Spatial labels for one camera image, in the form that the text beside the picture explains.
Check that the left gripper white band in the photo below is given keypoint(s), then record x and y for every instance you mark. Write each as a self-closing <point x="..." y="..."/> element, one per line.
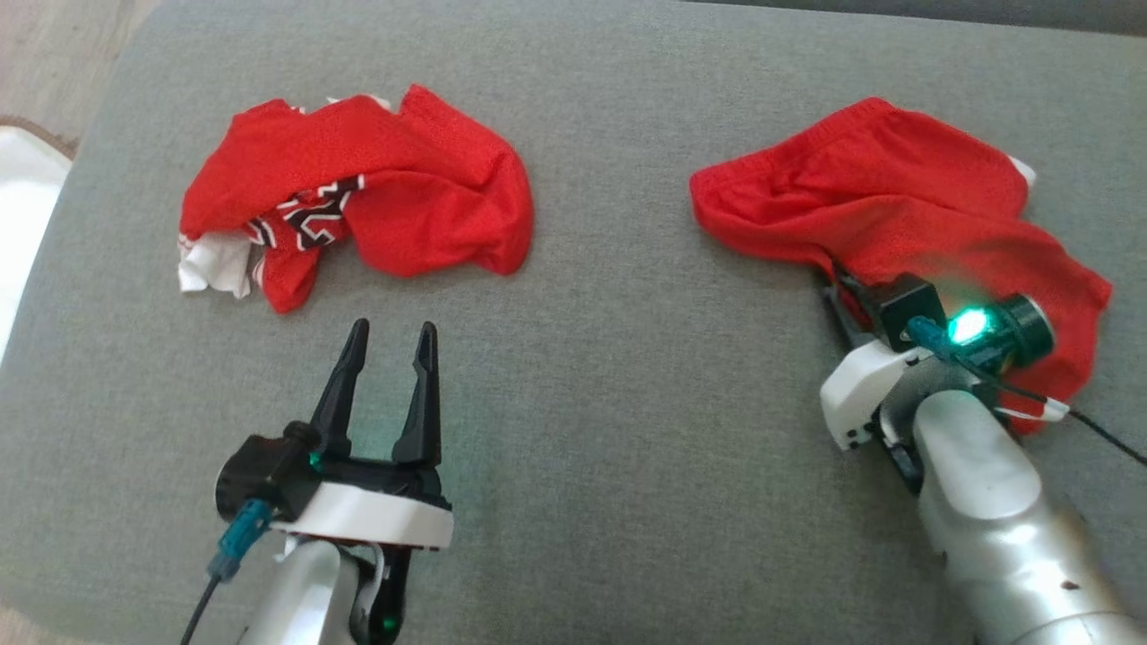
<point x="376" y="515"/>

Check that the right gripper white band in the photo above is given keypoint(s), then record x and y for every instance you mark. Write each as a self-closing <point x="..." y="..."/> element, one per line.
<point x="860" y="385"/>

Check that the red shorts white stripe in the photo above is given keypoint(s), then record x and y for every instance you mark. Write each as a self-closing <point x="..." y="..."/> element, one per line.
<point x="896" y="188"/>

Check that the red basketball jersey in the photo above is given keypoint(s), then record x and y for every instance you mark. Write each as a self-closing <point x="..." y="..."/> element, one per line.
<point x="430" y="197"/>

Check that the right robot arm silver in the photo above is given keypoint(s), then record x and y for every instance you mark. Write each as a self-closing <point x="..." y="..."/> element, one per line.
<point x="977" y="484"/>

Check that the grey sofa seat cushion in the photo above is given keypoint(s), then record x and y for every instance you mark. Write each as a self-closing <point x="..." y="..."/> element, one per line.
<point x="582" y="403"/>

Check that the white basket brown rim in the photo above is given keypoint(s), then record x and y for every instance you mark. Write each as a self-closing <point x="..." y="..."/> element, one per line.
<point x="22" y="206"/>

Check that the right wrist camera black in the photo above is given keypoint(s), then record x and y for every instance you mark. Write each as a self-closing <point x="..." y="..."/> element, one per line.
<point x="905" y="305"/>

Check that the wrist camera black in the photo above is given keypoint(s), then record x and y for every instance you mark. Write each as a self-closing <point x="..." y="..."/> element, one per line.
<point x="264" y="475"/>
<point x="905" y="305"/>

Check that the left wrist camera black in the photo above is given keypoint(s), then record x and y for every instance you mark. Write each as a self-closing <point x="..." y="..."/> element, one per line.
<point x="264" y="475"/>

